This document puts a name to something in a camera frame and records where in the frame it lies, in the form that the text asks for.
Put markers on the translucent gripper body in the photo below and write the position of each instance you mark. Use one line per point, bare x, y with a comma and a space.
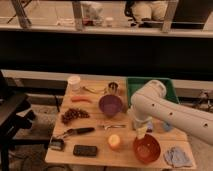
140, 127

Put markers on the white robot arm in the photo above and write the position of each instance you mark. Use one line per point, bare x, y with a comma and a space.
150, 100

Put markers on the red bowl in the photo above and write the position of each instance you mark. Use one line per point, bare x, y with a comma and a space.
147, 149

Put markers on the purple bowl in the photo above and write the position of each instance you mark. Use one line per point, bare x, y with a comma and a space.
110, 105

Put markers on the blue sponge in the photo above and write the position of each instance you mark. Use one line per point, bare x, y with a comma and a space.
149, 126

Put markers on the small blue yellow object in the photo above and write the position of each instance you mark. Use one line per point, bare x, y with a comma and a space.
167, 127

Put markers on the yellow apple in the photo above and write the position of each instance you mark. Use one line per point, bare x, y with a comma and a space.
114, 141

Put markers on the green plastic tray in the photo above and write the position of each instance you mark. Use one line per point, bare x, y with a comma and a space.
135, 83

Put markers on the wooden table board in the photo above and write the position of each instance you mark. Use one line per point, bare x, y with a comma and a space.
124, 155

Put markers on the light blue cloth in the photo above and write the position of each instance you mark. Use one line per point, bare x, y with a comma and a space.
176, 157

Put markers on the small metal cup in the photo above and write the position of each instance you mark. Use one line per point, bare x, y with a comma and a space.
112, 88

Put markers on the banana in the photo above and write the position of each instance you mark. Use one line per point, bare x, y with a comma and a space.
95, 91

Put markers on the black rectangular case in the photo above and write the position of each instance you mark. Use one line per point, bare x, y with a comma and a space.
84, 150

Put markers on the bunch of dark grapes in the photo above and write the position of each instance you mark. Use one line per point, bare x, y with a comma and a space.
72, 114

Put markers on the white plastic cup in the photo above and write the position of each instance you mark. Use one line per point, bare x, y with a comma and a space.
74, 82

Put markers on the black chair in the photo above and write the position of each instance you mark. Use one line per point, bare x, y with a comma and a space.
10, 122

